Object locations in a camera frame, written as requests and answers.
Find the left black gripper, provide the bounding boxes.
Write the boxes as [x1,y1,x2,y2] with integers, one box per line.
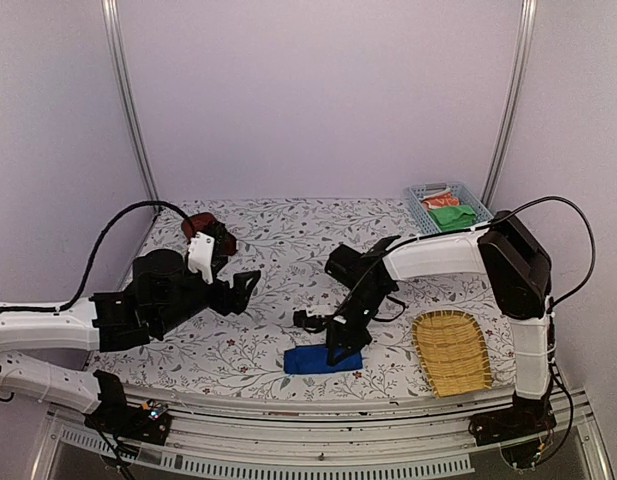
[154,265,263,337]

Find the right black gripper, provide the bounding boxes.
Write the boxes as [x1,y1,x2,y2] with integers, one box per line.
[326,286,390,365]

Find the blue towel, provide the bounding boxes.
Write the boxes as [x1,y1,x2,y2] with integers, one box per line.
[283,345,363,375]

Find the brown towel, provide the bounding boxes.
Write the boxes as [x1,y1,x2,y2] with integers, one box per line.
[181,212,237,256]

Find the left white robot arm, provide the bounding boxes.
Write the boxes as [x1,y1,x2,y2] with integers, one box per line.
[0,249,261,445]

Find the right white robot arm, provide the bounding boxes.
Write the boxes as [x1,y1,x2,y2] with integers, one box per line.
[325,212,556,446]

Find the floral tablecloth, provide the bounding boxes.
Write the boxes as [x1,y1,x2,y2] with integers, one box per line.
[89,199,516,401]

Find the yellow bamboo tray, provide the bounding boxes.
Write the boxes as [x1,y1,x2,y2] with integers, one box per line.
[412,310,493,398]

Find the light blue plastic basket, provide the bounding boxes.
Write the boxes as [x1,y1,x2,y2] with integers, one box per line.
[404,182,493,235]

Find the green towel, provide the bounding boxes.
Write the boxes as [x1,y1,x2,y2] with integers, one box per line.
[428,205,477,232]

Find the orange white cloth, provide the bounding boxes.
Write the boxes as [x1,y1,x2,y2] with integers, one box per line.
[420,191,461,211]

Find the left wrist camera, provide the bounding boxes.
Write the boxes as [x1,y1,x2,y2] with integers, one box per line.
[186,232,228,285]

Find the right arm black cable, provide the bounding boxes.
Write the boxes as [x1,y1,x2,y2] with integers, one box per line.
[332,196,597,451]

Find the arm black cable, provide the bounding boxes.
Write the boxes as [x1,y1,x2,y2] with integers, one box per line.
[0,200,189,316]
[332,196,597,451]

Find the aluminium front rail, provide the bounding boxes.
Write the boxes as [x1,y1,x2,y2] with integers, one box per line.
[32,384,614,480]

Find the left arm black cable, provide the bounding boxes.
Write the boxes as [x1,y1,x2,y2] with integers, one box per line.
[0,200,189,316]

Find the left aluminium frame post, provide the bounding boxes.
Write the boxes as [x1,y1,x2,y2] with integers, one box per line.
[101,0,159,200]

